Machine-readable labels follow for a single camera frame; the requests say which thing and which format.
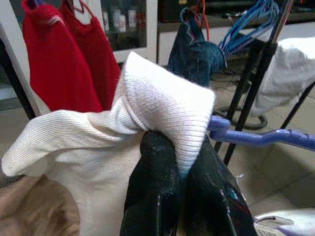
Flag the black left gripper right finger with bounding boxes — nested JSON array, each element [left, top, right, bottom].
[[183, 135, 258, 236]]

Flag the black clothes rack stand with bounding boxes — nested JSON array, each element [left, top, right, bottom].
[[0, 0, 296, 166]]

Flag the cream denim jacket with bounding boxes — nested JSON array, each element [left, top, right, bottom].
[[251, 36, 315, 116]]

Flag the blue plastic hanger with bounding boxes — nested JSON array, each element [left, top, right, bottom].
[[218, 0, 281, 57]]

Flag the black coiled floor cable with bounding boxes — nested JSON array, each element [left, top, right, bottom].
[[216, 105, 268, 130]]

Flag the red plastic hanger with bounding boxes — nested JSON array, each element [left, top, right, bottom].
[[194, 0, 210, 41]]

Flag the black table leg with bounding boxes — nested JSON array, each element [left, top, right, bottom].
[[280, 81, 315, 131]]

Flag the beige brown garment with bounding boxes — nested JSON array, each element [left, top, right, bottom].
[[0, 169, 81, 236]]

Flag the dark blue jeans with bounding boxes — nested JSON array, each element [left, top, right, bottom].
[[167, 7, 227, 87]]

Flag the red shirt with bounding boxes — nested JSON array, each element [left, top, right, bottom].
[[21, 0, 103, 113], [60, 0, 122, 111]]

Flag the white knit shirt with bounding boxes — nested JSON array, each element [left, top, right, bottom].
[[1, 51, 217, 236]]

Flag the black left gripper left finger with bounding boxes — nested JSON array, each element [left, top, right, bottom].
[[120, 131, 182, 236]]

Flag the white glass door cabinet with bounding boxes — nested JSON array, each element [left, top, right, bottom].
[[98, 0, 158, 65]]

